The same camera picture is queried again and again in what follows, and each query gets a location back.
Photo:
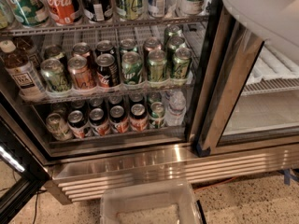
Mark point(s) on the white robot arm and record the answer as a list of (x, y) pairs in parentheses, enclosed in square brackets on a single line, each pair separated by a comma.
[(274, 21)]

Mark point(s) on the bottom shelf green can right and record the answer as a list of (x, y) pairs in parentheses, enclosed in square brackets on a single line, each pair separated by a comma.
[(156, 115)]

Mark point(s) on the shelf green can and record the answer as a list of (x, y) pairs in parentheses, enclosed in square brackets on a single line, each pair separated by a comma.
[(58, 127), (156, 115)]

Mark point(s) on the shelf coke can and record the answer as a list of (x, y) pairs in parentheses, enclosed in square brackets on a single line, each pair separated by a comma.
[(99, 122), (119, 119)]

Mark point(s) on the green 7up can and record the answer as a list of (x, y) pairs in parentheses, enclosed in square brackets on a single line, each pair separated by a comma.
[(132, 68)]

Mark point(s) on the green can front middle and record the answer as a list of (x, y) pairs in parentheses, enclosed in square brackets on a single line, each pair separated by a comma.
[(156, 65)]

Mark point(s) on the stainless steel display fridge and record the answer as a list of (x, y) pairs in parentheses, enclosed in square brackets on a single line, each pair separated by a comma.
[(223, 133)]

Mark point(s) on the black coke can front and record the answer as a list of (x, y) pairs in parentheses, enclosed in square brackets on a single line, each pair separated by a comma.
[(107, 71)]

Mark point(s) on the green can front right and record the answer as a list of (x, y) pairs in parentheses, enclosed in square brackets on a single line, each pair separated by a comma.
[(181, 62)]

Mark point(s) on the pink can front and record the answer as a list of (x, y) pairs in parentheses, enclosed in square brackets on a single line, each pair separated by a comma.
[(80, 73)]

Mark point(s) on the bottom shelf black red can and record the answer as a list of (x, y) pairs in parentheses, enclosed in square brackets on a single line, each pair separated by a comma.
[(79, 125)]

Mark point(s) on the bottom shelf green can left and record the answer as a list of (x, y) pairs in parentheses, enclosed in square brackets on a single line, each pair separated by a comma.
[(58, 127)]

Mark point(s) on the pale green can front left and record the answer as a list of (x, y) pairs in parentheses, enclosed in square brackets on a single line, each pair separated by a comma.
[(52, 70)]

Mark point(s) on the open black fridge door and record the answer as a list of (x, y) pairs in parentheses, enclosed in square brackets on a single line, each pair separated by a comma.
[(21, 177)]

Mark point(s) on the clear water bottle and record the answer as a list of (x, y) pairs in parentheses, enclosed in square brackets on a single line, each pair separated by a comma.
[(176, 109)]

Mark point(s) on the clear plastic bin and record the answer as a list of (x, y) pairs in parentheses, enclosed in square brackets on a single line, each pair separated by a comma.
[(162, 202)]

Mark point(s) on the yellow green label bottle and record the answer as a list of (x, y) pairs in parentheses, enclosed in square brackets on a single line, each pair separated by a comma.
[(129, 9)]

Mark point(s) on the grey label bottle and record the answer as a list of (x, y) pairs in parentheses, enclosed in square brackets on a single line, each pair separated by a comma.
[(160, 9)]

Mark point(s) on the black label bottle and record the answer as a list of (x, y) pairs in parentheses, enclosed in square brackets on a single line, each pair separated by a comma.
[(97, 10)]

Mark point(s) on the red cola bottle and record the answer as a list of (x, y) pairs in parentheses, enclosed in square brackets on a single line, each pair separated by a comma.
[(65, 12)]

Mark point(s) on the brown iced tea bottle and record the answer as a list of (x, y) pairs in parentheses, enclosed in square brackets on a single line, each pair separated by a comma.
[(22, 71)]

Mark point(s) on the blue tape on floor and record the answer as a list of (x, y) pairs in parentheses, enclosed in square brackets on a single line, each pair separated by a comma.
[(289, 175)]

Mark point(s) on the white wire shelf right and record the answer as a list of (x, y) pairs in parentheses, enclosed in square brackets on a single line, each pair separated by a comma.
[(272, 72)]

